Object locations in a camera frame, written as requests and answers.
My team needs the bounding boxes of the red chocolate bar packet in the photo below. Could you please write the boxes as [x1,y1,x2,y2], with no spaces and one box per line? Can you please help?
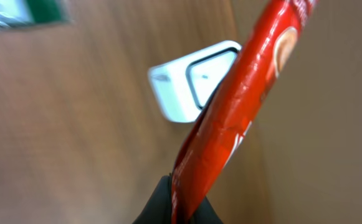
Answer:
[171,0,318,223]

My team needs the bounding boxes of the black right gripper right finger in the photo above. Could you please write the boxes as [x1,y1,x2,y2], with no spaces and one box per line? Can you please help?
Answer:
[189,197,223,224]

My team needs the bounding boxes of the large green 3M package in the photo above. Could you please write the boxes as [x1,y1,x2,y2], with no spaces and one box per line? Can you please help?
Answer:
[0,0,69,30]

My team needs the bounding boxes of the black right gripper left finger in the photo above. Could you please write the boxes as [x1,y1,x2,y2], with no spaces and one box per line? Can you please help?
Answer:
[133,175,171,224]

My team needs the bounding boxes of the white barcode scanner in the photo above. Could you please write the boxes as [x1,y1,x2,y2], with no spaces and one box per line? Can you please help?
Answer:
[148,40,241,123]

